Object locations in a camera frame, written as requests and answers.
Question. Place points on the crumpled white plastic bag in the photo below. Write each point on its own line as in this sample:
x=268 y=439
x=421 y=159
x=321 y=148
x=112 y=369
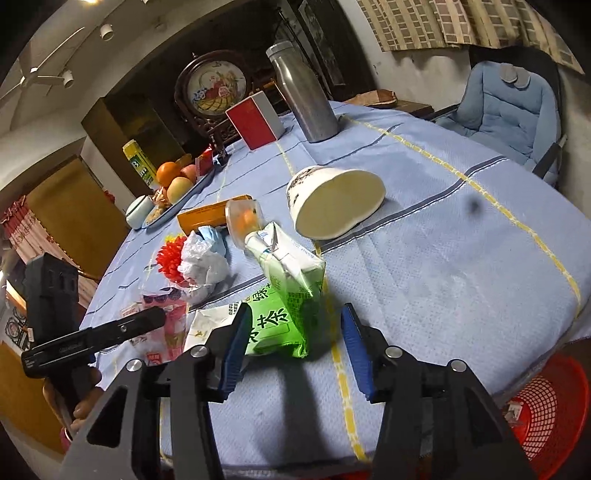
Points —
x=203 y=267

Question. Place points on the blue striped tablecloth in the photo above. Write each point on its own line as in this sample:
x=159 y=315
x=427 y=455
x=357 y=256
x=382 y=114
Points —
x=438 y=277

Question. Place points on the red patterned curtain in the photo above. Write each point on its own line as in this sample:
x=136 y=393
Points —
x=18 y=226

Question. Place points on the steel thermos bottle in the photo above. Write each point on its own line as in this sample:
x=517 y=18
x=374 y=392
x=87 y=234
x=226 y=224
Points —
x=304 y=101

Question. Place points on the blue cushioned chair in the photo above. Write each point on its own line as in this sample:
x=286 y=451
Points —
x=503 y=106

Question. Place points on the red plastic basket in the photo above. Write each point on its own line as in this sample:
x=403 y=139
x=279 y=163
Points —
x=549 y=401

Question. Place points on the person's left hand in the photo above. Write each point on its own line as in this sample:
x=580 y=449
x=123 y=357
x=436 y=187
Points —
x=85 y=406

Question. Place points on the wooden side table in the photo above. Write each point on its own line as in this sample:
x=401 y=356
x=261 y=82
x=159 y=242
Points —
x=378 y=99

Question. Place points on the yellow pear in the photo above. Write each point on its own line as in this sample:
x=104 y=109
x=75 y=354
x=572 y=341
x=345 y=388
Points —
x=179 y=189

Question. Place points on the dark wooden cabinet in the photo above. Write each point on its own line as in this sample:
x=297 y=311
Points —
x=129 y=120

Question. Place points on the brown wooden door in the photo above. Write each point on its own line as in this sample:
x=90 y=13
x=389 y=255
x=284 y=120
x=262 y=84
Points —
x=69 y=207

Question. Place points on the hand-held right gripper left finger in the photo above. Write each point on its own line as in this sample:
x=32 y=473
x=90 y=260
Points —
x=235 y=341

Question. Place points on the red and white box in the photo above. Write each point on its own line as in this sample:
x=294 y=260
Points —
x=251 y=122

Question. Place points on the green tea carton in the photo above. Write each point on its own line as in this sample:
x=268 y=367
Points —
x=286 y=295

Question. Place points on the red apple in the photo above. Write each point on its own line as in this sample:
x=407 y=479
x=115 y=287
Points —
x=188 y=173

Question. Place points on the red snack packet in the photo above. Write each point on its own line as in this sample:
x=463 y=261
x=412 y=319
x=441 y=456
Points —
x=204 y=161

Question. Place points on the orange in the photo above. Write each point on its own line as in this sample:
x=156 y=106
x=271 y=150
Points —
x=167 y=173

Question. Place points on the red foam fruit net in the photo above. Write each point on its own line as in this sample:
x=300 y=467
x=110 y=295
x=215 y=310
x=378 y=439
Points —
x=168 y=258

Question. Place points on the pink snack packet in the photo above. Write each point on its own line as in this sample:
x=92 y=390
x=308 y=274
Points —
x=173 y=318

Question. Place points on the checked beige curtain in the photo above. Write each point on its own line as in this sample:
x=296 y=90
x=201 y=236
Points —
x=415 y=23

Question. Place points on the white ceiling fan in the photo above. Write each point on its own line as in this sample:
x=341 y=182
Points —
x=34 y=74

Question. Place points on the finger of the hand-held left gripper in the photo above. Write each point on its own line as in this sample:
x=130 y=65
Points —
x=134 y=325

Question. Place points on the white lidded jar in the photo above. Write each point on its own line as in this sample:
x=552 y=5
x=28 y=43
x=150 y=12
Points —
x=137 y=212

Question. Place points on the blue rimmed fruit plate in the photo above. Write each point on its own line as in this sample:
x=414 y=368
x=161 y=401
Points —
x=196 y=190

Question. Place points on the white paper bowl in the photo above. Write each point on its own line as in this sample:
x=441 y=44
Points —
x=337 y=203

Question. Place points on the clear plastic cup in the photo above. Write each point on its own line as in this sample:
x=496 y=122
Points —
x=242 y=221

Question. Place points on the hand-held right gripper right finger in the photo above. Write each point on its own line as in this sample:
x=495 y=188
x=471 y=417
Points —
x=353 y=341

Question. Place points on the yellow green can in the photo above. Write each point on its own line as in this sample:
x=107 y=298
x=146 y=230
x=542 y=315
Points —
x=141 y=164

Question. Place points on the round embroidery wooden frame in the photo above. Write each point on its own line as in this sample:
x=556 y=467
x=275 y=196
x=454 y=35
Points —
x=217 y=87

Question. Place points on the orange cardboard box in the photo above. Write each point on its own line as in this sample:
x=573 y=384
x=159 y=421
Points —
x=203 y=214

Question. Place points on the pile of peanuts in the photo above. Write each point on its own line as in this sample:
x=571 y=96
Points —
x=157 y=212

